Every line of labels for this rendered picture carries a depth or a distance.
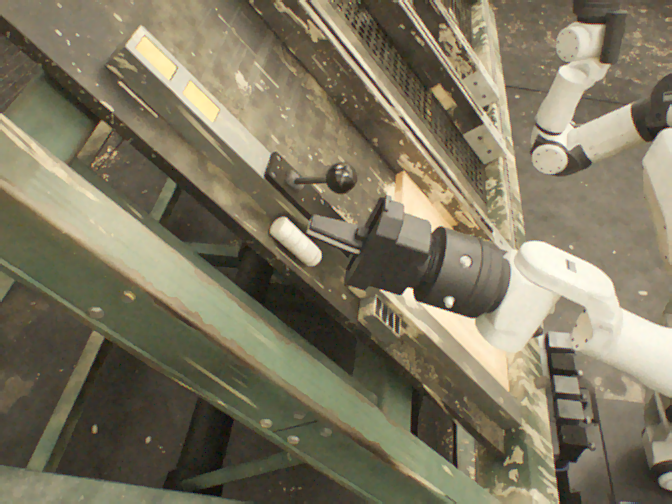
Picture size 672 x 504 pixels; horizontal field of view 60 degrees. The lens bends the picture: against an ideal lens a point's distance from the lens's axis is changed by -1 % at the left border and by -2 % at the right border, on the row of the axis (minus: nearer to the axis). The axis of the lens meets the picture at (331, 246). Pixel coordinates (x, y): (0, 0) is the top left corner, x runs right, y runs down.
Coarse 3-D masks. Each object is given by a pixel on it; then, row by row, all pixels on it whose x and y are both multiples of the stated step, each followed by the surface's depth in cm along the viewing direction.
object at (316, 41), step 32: (256, 0) 95; (288, 0) 94; (288, 32) 98; (320, 32) 97; (320, 64) 102; (352, 64) 102; (352, 96) 106; (384, 96) 109; (384, 128) 110; (416, 128) 115; (416, 160) 114; (448, 192) 119; (480, 224) 125
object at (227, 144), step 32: (128, 64) 65; (160, 96) 67; (192, 128) 70; (224, 128) 72; (224, 160) 73; (256, 160) 74; (256, 192) 76; (352, 288) 88; (416, 320) 93; (448, 352) 98; (480, 384) 103; (512, 416) 110
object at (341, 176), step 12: (336, 168) 68; (348, 168) 68; (288, 180) 76; (300, 180) 75; (312, 180) 73; (324, 180) 71; (336, 180) 67; (348, 180) 67; (336, 192) 69; (348, 192) 69
